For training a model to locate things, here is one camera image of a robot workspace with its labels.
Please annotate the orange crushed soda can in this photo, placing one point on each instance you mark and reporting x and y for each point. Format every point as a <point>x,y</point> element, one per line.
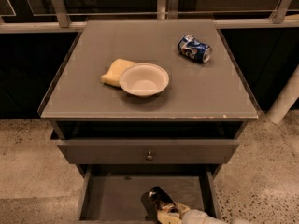
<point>162,200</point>

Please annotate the grey top drawer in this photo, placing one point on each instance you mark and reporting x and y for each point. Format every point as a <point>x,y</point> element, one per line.
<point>126,142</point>

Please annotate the white paper bowl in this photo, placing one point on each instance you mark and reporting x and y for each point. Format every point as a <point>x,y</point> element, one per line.
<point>144,80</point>

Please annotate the grey open middle drawer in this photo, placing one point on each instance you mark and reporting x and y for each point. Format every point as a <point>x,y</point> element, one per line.
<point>119,194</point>

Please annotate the yellow sponge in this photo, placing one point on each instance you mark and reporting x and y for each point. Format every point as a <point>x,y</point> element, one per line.
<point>112,76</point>

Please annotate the metal glass railing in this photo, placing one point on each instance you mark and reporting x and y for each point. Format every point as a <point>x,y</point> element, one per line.
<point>37,16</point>

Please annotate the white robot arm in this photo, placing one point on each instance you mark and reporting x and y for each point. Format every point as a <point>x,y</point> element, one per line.
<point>260,184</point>

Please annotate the grey drawer cabinet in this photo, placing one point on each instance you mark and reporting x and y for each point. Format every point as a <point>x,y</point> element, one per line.
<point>140,104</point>

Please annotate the round metal drawer knob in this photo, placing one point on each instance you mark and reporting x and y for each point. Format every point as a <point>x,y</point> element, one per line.
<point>149,156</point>

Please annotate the blue soda can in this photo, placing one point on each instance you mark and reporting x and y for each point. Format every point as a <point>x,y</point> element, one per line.
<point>189,46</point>

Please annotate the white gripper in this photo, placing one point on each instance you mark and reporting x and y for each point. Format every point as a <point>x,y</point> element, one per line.
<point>195,216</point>

